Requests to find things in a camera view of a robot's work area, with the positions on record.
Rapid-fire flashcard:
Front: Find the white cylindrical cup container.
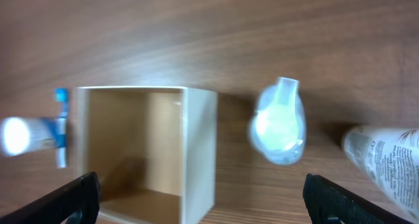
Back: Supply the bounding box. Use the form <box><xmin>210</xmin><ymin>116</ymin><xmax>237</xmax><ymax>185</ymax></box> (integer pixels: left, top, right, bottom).
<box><xmin>1</xmin><ymin>117</ymin><xmax>57</xmax><ymax>157</ymax></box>

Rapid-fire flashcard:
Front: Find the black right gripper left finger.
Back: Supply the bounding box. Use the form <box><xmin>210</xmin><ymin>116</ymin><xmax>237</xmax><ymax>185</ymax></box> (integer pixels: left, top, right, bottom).
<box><xmin>1</xmin><ymin>172</ymin><xmax>100</xmax><ymax>224</ymax></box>

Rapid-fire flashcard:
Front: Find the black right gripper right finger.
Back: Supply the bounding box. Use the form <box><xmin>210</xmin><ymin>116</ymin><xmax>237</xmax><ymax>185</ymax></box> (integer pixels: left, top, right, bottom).
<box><xmin>302</xmin><ymin>174</ymin><xmax>411</xmax><ymax>224</ymax></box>

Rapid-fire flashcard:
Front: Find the open cardboard box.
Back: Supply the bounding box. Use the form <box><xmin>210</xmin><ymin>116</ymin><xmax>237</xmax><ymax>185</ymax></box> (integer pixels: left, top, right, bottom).
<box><xmin>75</xmin><ymin>86</ymin><xmax>218</xmax><ymax>223</ymax></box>

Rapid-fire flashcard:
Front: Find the blue white toothbrush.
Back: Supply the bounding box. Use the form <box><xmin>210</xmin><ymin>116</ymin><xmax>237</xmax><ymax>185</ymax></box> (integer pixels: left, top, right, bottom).
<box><xmin>56</xmin><ymin>88</ymin><xmax>69</xmax><ymax>168</ymax></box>

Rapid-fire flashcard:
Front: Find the white printed tube bottle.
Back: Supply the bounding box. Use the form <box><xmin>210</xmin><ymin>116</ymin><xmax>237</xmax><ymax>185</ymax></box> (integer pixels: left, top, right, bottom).
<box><xmin>342</xmin><ymin>125</ymin><xmax>418</xmax><ymax>223</ymax></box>

